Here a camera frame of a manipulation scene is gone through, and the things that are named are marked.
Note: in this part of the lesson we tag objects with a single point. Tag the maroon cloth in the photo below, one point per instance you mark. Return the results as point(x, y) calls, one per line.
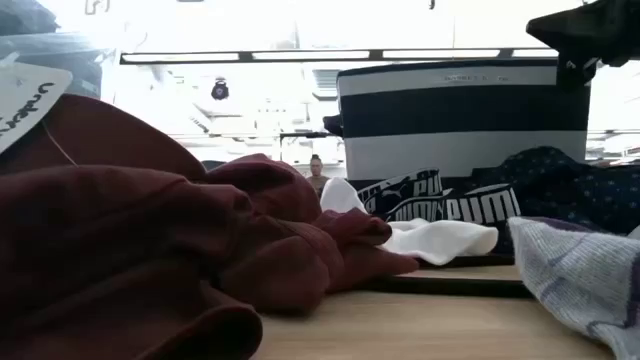
point(125, 225)

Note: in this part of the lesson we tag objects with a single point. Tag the black horizontal frame bar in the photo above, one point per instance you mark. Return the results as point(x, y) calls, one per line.
point(245, 56)

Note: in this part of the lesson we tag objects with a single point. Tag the navy white striped fabric basket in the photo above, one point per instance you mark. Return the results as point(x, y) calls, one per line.
point(450, 150)

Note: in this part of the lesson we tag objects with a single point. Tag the round black hanging camera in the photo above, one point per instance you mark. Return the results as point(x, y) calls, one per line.
point(220, 91)

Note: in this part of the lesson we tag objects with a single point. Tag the navy dotted cloth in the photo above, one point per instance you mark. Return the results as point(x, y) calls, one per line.
point(575, 190)

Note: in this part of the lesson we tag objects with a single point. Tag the white paper hang tag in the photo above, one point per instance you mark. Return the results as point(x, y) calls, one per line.
point(25, 100)

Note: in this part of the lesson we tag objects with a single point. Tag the grey knit cloth purple stripes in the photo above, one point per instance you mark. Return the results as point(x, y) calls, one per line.
point(575, 280)

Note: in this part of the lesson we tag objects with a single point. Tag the white cloth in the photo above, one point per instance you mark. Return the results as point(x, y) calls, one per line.
point(440, 240)

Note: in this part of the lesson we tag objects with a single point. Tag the person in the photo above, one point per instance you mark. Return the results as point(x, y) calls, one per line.
point(316, 167)

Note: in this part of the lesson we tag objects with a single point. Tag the black Puma waistband underwear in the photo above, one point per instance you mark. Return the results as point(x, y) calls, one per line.
point(475, 207)

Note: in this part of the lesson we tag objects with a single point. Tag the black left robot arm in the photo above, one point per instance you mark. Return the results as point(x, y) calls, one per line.
point(25, 17)

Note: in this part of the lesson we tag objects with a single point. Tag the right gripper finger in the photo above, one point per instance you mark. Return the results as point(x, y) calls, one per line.
point(570, 27)

